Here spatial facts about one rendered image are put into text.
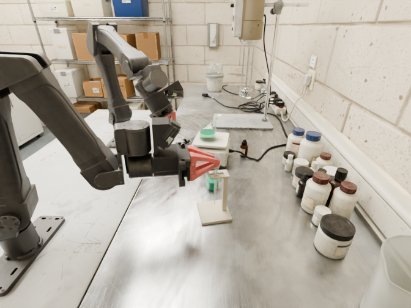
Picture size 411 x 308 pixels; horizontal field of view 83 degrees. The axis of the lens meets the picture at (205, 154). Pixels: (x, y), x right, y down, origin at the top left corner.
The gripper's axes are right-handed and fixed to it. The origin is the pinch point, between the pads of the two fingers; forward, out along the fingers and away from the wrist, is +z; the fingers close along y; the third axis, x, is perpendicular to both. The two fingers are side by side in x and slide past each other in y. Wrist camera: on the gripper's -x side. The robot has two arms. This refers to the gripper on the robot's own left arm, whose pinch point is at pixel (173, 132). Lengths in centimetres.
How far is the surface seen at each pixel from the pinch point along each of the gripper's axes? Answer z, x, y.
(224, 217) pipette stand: 20.4, 7.5, -29.3
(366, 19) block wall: -1, -61, -33
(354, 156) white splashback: 30, -34, -36
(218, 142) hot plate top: 10.4, -9.6, -8.3
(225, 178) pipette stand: 10.4, 2.8, -31.8
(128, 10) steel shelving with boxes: -98, -75, 195
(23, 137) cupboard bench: -48, 101, 276
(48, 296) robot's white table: 6, 45, -31
